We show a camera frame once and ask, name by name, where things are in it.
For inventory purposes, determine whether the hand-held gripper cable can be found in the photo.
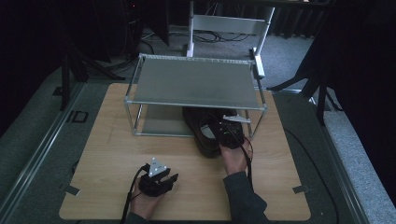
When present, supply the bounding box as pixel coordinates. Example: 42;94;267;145
120;163;151;224
240;135;256;191

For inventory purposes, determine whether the person's right hand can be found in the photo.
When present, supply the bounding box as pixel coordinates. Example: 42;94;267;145
219;141;254;177

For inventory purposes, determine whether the black tripod stand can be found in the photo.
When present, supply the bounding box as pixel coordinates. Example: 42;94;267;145
58;43;126;112
266;40;344;127

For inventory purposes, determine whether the grey tape piece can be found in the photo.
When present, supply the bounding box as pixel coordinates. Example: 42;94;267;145
291;184;311;195
58;183;81;197

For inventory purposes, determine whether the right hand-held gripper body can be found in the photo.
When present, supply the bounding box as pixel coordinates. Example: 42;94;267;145
216;114;252;150

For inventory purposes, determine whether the black leather shoe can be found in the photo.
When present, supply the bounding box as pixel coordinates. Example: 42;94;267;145
181;106;226;159

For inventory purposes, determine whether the metal shoe rack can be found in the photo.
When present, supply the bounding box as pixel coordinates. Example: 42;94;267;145
122;52;269;142

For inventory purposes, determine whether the white metal stand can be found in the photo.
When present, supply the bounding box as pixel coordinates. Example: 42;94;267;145
185;0;276;79

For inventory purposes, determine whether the left hand-held gripper cable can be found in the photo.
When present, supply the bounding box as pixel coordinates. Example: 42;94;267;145
120;163;151;224

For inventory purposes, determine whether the right hand-held gripper cable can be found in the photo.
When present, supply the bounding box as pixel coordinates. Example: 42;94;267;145
240;135;256;191

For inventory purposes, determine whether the bundle of floor cables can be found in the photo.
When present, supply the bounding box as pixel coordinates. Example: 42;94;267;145
191;29;252;44

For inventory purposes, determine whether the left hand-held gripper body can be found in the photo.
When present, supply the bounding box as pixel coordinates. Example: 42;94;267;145
137;156;176;198

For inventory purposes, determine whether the black rectangular frame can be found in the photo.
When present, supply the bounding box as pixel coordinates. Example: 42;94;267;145
65;109;90;124

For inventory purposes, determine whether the person's left hand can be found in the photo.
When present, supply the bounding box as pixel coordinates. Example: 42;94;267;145
128;186;166;221

